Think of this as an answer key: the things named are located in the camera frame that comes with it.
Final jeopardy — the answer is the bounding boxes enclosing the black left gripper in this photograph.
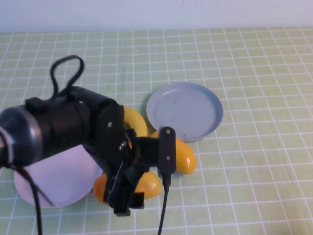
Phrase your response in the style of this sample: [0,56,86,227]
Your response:
[90,102,145,217]

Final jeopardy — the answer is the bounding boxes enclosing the orange-tinted mango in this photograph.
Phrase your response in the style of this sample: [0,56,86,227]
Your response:
[93,170,162,204]

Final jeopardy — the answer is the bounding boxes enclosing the yellow banana with green end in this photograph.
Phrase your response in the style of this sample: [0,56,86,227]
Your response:
[123,107,149,138]

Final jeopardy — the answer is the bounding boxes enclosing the yellow mango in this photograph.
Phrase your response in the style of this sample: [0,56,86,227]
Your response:
[149,131,197,176]

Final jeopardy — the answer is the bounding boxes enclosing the pink round plate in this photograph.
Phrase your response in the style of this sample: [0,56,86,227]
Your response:
[13,143,103,209]

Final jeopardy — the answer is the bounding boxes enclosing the blue-grey round plate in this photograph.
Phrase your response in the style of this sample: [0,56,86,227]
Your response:
[146,82,224,143]

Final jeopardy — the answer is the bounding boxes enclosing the green checked tablecloth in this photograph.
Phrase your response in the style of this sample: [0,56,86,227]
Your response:
[0,27,313,235]

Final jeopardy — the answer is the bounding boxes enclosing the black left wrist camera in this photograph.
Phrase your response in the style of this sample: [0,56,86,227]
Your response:
[157,126,177,176]

